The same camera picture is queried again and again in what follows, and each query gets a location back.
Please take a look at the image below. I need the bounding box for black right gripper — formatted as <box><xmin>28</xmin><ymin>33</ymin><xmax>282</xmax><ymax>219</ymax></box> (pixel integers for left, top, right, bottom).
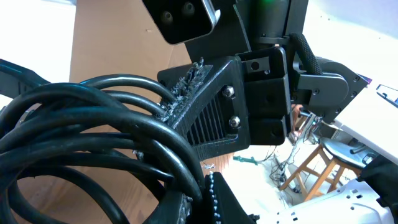
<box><xmin>157</xmin><ymin>0</ymin><xmax>292</xmax><ymax>161</ymax></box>

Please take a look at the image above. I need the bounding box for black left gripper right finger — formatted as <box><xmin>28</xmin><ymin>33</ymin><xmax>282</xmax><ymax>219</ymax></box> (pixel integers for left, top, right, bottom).
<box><xmin>203</xmin><ymin>172</ymin><xmax>258</xmax><ymax>224</ymax></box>

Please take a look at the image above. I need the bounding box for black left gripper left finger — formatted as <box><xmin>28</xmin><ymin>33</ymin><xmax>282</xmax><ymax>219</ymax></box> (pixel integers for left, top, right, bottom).
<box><xmin>149</xmin><ymin>189</ymin><xmax>193</xmax><ymax>224</ymax></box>

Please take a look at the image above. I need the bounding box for black usb cable bundle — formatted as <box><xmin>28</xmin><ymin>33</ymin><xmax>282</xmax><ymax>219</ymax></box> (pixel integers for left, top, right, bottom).
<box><xmin>0</xmin><ymin>58</ymin><xmax>205</xmax><ymax>224</ymax></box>

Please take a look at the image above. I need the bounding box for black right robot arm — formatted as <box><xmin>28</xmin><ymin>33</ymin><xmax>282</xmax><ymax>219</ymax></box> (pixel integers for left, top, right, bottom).
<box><xmin>145</xmin><ymin>1</ymin><xmax>366</xmax><ymax>162</ymax></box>

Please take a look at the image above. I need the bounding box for wooden stool with dark seat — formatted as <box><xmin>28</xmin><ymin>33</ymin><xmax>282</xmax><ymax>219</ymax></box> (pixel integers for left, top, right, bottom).
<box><xmin>279</xmin><ymin>138</ymin><xmax>379</xmax><ymax>201</ymax></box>

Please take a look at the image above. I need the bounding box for white desk in background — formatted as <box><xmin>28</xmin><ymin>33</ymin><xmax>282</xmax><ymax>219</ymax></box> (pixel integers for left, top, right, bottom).
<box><xmin>333</xmin><ymin>87</ymin><xmax>397</xmax><ymax>164</ymax></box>

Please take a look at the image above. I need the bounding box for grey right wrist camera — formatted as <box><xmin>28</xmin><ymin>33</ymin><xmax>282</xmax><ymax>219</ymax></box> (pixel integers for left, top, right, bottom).
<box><xmin>143</xmin><ymin>0</ymin><xmax>221</xmax><ymax>45</ymax></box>

